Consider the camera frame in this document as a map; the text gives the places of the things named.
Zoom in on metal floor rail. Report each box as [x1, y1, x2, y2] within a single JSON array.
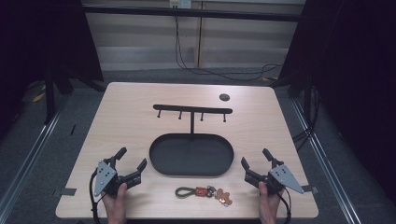
[[290, 98, 363, 224], [0, 94, 71, 216]]

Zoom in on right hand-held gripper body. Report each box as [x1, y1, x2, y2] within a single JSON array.
[[244, 161, 305, 196]]

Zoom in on green and orange keychain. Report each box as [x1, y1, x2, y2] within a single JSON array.
[[174, 185, 233, 208]]

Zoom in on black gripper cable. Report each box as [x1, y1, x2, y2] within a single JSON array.
[[88, 170, 103, 224], [277, 186, 293, 224]]

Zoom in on long black wall cable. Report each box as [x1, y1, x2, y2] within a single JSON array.
[[174, 14, 284, 83]]

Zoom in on person's left hand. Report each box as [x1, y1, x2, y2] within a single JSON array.
[[100, 182, 129, 224]]

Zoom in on black key rack with tray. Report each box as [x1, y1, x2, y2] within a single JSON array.
[[148, 104, 235, 178]]

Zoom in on grey tape strip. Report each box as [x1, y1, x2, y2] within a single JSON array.
[[60, 187, 78, 197], [301, 184, 319, 194]]

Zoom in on dark curtain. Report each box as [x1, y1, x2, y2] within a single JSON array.
[[277, 0, 396, 203], [0, 0, 106, 138]]

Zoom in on bundle of black cables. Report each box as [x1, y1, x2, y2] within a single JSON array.
[[291, 85, 322, 152]]

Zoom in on yellow floor tape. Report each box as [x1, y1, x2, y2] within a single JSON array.
[[32, 91, 47, 104]]

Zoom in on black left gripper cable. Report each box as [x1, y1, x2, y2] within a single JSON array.
[[88, 170, 103, 224]]

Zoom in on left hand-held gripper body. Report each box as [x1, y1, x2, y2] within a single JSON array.
[[92, 158, 143, 198]]

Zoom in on person's right hand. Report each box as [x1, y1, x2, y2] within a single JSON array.
[[257, 181, 283, 224]]

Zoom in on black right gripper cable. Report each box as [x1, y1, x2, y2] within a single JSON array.
[[277, 186, 293, 224]]

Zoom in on black metal stand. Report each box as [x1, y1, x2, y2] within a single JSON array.
[[42, 66, 76, 126]]

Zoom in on black horizontal bar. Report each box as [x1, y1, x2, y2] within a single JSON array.
[[81, 4, 305, 23]]

